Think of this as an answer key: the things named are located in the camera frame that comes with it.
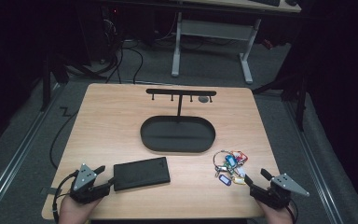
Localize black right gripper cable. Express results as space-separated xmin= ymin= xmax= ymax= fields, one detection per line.
xmin=284 ymin=203 xmax=300 ymax=224

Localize white-legged desk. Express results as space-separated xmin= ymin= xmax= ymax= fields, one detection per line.
xmin=170 ymin=0 xmax=302 ymax=85

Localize person's left hand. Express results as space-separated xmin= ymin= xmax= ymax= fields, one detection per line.
xmin=58 ymin=195 xmax=104 ymax=224

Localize thin black floor cable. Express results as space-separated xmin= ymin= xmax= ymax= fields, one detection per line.
xmin=48 ymin=105 xmax=80 ymax=171

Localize black key rack with tray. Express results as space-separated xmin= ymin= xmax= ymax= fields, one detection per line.
xmin=140 ymin=88 xmax=218 ymax=154

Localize black metal stand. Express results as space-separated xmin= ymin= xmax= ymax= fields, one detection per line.
xmin=252 ymin=73 xmax=310 ymax=133
xmin=39 ymin=50 xmax=107 ymax=113

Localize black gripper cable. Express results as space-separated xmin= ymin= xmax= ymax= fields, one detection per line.
xmin=51 ymin=169 xmax=80 ymax=224
xmin=284 ymin=203 xmax=300 ymax=224

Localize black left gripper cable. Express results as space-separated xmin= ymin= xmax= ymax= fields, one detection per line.
xmin=51 ymin=169 xmax=80 ymax=224

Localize black wallet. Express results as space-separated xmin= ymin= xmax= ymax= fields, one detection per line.
xmin=113 ymin=156 xmax=172 ymax=192

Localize person's right hand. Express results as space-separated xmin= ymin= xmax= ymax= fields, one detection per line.
xmin=255 ymin=199 xmax=296 ymax=224

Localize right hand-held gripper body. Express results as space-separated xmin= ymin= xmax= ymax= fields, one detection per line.
xmin=249 ymin=173 xmax=310 ymax=210

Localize black keyboard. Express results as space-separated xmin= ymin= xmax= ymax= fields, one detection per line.
xmin=250 ymin=0 xmax=282 ymax=7

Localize black computer tower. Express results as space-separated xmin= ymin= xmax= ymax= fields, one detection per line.
xmin=82 ymin=5 xmax=123 ymax=63

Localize metal floor rail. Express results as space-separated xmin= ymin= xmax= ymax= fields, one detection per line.
xmin=0 ymin=81 xmax=63 ymax=220
xmin=282 ymin=98 xmax=345 ymax=224

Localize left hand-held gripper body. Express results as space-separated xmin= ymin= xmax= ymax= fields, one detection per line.
xmin=69 ymin=162 xmax=113 ymax=205

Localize black floor cables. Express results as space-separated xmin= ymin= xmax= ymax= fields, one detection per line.
xmin=104 ymin=40 xmax=145 ymax=85

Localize grey tape strip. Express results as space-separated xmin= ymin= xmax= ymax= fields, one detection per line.
xmin=39 ymin=186 xmax=59 ymax=197

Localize key bunch with coloured tags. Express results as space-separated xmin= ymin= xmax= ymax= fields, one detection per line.
xmin=212 ymin=149 xmax=250 ymax=188

